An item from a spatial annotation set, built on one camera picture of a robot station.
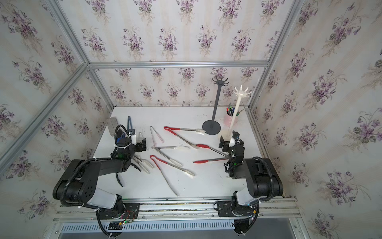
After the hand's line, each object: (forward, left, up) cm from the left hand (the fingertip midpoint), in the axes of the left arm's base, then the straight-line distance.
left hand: (137, 139), depth 93 cm
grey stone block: (+16, +23, -4) cm, 29 cm away
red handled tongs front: (-18, -29, -6) cm, 35 cm away
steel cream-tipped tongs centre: (-3, -28, -5) cm, 29 cm away
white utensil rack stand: (+5, -59, -4) cm, 59 cm away
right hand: (-1, -60, +4) cm, 60 cm away
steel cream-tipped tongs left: (-14, -5, -5) cm, 15 cm away
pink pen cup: (+16, -61, +5) cm, 63 cm away
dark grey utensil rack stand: (+14, -50, -5) cm, 53 cm away
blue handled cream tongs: (-4, -1, +14) cm, 15 cm away
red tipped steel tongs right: (-3, -45, -5) cm, 45 cm away
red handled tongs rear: (+11, -38, -4) cm, 40 cm away
